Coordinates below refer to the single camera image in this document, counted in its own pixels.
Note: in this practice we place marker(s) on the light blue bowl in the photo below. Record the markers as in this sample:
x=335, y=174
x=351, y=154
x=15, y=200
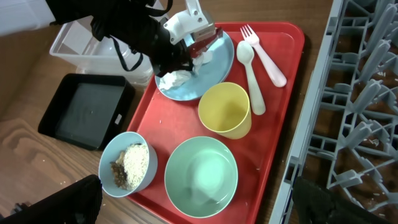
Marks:
x=111, y=153

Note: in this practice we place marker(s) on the green bowl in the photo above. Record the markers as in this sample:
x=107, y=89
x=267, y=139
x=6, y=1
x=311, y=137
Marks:
x=201, y=177

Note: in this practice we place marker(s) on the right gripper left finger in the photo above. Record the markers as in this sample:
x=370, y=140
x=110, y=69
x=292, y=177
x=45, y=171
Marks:
x=78, y=203

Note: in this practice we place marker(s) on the white napkin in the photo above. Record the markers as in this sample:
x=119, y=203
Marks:
x=177, y=78

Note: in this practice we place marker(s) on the rice and food scraps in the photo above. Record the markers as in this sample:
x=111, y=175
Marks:
x=131, y=166

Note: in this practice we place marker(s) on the white plastic fork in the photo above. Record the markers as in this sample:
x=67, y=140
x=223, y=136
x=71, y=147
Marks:
x=274, y=73

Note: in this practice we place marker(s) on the clear plastic bin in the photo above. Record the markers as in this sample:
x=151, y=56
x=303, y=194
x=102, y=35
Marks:
x=76, y=45

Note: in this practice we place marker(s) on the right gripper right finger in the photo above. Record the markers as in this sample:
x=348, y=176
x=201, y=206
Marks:
x=316, y=205

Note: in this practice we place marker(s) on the black tray bin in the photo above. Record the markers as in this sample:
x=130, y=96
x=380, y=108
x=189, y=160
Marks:
x=88, y=110

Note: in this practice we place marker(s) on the red snack wrapper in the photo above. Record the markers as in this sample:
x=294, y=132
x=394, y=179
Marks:
x=197, y=48

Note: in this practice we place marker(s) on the white plastic spoon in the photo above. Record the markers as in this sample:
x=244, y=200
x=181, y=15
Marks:
x=245, y=55

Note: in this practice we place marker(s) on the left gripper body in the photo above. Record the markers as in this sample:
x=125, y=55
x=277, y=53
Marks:
x=153, y=40

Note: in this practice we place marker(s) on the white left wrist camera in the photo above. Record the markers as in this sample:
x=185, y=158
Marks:
x=192, y=21

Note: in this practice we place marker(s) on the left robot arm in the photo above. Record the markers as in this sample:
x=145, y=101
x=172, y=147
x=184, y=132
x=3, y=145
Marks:
x=132, y=27

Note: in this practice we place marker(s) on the yellow plastic cup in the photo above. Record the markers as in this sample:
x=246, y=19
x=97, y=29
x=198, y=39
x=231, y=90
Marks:
x=225, y=109

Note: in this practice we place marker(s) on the light blue plate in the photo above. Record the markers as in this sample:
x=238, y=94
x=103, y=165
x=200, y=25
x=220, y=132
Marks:
x=208, y=75

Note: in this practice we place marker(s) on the grey dishwasher rack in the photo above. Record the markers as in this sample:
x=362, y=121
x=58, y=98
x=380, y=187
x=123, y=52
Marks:
x=346, y=136

